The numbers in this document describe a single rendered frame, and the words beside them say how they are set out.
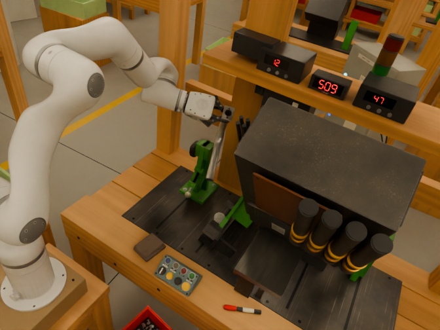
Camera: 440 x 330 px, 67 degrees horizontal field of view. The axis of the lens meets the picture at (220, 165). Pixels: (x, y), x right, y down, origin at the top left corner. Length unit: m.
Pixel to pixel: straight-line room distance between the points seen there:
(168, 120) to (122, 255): 0.68
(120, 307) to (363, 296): 1.40
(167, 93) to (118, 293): 1.43
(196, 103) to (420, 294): 1.16
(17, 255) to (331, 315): 1.03
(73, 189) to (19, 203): 1.99
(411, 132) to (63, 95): 0.93
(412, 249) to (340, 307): 1.83
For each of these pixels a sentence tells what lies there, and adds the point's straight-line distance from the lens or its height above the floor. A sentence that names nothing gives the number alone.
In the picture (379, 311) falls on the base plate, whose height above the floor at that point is 0.90.
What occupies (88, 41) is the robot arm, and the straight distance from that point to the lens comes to 0.94.
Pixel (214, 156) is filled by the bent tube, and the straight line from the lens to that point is 1.31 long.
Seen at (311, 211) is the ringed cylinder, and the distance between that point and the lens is 0.68.
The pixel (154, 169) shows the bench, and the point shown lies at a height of 0.88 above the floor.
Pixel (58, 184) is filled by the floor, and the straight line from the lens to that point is 2.96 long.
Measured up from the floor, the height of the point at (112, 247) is 0.90.
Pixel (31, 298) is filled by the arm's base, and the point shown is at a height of 0.95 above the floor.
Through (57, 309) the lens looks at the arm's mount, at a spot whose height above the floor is 0.91.
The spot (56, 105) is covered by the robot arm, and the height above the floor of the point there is 1.57.
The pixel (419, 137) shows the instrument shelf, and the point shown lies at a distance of 1.12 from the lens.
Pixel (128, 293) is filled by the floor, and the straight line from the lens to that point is 2.29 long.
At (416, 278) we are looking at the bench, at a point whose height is 0.88.
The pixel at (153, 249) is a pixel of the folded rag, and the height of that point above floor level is 0.93.
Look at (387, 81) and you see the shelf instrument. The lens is 1.19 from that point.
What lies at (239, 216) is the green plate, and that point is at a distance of 1.18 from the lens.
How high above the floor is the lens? 2.01
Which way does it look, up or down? 40 degrees down
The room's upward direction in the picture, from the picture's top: 10 degrees clockwise
